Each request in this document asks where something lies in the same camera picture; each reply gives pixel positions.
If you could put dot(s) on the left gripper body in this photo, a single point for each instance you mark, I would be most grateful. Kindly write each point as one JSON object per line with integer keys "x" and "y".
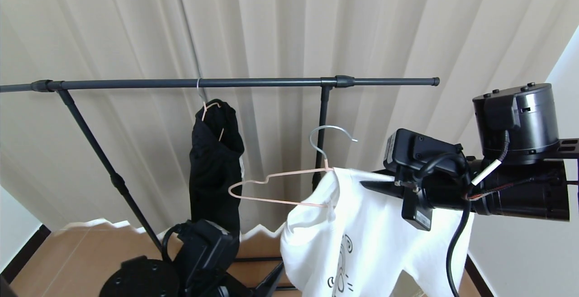
{"x": 226, "y": 288}

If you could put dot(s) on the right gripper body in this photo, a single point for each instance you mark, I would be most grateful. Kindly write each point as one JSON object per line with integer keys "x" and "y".
{"x": 445, "y": 193}

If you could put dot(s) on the white garment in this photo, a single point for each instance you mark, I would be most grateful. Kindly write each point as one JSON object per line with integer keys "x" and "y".
{"x": 375, "y": 242}

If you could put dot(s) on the black shorts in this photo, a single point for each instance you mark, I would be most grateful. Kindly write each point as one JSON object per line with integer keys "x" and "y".
{"x": 215, "y": 175}

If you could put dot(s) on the pink clothes hanger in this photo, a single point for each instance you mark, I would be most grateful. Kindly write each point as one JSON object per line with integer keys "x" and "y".
{"x": 271, "y": 178}
{"x": 204, "y": 109}

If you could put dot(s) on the black clothes rack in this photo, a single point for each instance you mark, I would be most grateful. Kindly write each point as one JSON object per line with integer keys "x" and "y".
{"x": 135, "y": 83}

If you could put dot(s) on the silver curtain wand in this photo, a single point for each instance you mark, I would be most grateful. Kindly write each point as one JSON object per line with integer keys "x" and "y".
{"x": 187, "y": 30}

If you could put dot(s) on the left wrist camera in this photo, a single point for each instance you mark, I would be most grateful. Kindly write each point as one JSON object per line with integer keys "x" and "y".
{"x": 203, "y": 247}

